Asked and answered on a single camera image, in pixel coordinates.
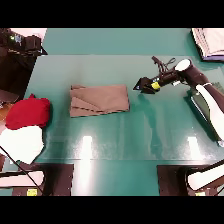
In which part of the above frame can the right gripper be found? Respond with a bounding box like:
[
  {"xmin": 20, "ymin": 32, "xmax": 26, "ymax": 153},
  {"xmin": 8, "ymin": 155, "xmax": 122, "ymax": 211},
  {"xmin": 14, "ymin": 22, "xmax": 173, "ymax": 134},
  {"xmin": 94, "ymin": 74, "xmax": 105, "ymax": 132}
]
[{"xmin": 132, "ymin": 76, "xmax": 162, "ymax": 95}]

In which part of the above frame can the brown shirt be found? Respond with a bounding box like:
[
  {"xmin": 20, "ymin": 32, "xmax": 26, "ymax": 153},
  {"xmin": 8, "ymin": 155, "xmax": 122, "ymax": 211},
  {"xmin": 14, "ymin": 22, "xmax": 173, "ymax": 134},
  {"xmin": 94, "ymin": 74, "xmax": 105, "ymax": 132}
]
[{"xmin": 69, "ymin": 83, "xmax": 131, "ymax": 119}]

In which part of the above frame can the dark green garment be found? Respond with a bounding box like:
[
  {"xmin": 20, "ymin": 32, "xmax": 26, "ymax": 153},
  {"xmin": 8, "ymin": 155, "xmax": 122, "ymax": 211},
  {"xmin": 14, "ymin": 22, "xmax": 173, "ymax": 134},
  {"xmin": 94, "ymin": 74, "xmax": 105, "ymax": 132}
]
[{"xmin": 184, "ymin": 89, "xmax": 224, "ymax": 143}]

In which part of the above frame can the pale grey folded garment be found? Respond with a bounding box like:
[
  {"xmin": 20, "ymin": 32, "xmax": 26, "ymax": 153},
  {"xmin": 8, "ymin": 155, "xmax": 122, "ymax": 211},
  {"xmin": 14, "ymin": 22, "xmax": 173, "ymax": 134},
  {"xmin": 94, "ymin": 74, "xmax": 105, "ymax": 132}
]
[{"xmin": 190, "ymin": 27, "xmax": 224, "ymax": 58}]

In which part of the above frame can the red garment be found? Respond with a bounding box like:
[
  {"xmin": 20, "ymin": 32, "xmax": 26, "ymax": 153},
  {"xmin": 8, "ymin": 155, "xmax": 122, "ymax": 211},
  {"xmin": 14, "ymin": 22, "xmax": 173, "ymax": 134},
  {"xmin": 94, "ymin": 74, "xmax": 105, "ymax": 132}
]
[{"xmin": 4, "ymin": 93, "xmax": 52, "ymax": 131}]

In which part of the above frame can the white garment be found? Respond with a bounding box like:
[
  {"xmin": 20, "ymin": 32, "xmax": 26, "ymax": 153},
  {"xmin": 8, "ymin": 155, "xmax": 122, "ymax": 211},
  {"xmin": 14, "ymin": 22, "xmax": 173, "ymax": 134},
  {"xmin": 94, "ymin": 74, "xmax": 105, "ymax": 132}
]
[{"xmin": 0, "ymin": 124, "xmax": 46, "ymax": 165}]

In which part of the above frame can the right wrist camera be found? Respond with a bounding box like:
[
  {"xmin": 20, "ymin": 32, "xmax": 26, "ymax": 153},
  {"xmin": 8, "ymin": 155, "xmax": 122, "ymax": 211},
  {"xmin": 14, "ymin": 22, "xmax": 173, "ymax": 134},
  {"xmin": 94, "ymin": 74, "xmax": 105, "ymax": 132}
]
[{"xmin": 151, "ymin": 55, "xmax": 168, "ymax": 73}]

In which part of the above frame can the black cable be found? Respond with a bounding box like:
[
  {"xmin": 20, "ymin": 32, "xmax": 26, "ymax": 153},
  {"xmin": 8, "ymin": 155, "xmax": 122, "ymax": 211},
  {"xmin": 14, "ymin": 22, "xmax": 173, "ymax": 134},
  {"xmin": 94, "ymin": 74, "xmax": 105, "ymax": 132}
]
[
  {"xmin": 0, "ymin": 145, "xmax": 45, "ymax": 197},
  {"xmin": 163, "ymin": 56, "xmax": 178, "ymax": 69}
]

